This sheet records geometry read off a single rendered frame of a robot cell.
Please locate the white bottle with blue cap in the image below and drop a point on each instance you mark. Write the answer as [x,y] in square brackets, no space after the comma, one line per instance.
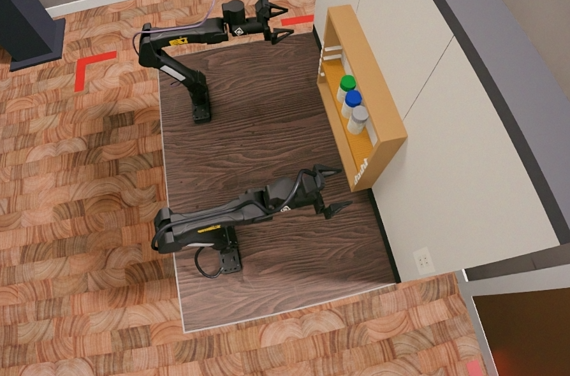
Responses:
[353,99]

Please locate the wooden plank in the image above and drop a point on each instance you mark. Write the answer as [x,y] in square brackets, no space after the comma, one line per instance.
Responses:
[359,144]

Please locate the tan wooden wall rack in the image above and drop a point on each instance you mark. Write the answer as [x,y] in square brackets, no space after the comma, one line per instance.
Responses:
[343,28]

